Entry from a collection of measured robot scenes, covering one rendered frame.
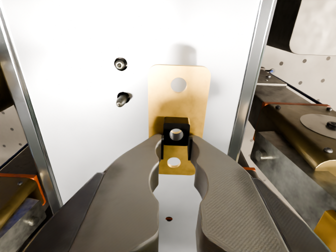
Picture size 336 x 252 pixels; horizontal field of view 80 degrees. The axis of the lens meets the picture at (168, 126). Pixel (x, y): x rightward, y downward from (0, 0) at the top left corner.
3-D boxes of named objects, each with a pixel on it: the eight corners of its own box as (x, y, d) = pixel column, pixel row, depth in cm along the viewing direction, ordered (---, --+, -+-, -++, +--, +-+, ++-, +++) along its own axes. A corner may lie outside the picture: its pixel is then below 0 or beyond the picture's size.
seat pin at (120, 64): (129, 64, 19) (123, 70, 17) (121, 64, 19) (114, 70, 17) (128, 56, 18) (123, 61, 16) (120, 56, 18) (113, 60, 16)
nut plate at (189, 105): (196, 173, 16) (198, 184, 15) (149, 171, 16) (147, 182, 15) (211, 66, 12) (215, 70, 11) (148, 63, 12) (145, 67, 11)
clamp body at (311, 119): (268, 93, 49) (424, 219, 18) (219, 91, 49) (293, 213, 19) (275, 65, 46) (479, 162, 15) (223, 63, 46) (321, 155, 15)
